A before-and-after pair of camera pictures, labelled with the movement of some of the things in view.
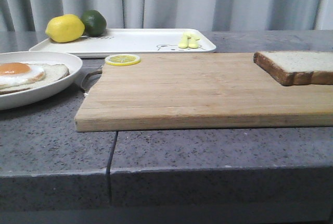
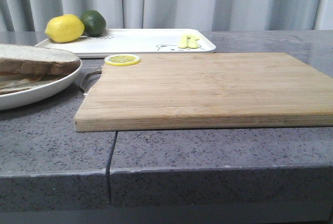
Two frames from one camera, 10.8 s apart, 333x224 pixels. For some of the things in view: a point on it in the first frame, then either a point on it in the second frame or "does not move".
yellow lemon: [65, 28] does not move
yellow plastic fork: [183, 43] does not move
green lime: [95, 23] does not move
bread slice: [53, 72] → [15, 83]
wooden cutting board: [197, 90] does not move
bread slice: [290, 68] → [25, 59]
